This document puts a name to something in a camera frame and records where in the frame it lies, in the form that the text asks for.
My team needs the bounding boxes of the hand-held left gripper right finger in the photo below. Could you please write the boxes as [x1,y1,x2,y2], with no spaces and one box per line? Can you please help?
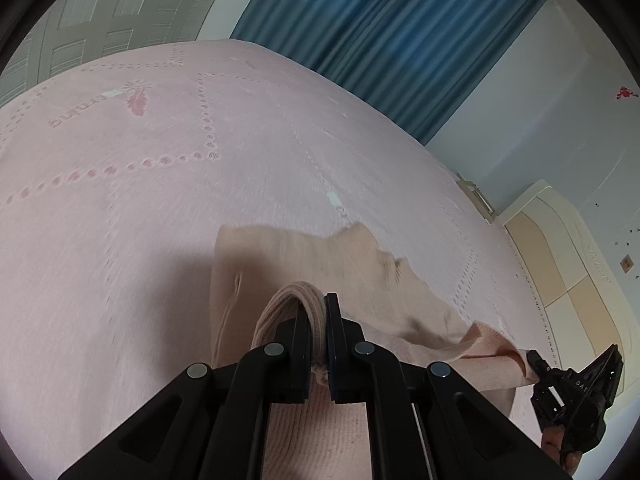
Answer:
[324,293,572,480]

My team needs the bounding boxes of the beige knit sweater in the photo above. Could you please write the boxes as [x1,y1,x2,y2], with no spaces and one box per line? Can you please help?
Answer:
[210,224,541,480]

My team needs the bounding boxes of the white wardrobe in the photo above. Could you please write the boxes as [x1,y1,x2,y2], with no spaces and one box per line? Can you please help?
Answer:
[0,0,241,93]

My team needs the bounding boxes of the cream bed headboard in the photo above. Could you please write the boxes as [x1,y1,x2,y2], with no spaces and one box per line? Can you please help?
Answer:
[500,179,640,396]

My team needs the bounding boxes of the blue curtain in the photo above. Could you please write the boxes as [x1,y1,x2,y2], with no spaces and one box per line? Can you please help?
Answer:
[230,0,551,146]

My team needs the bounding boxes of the pink bed sheet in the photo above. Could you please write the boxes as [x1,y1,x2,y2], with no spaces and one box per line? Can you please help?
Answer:
[0,39,566,480]

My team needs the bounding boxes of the person's right hand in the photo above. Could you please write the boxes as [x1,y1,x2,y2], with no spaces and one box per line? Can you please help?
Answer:
[541,424,582,477]

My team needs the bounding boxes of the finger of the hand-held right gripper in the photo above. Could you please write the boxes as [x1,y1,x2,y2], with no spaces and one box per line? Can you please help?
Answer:
[526,349,567,386]

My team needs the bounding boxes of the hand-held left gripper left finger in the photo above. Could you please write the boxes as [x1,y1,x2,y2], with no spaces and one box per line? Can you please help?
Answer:
[59,305,313,480]

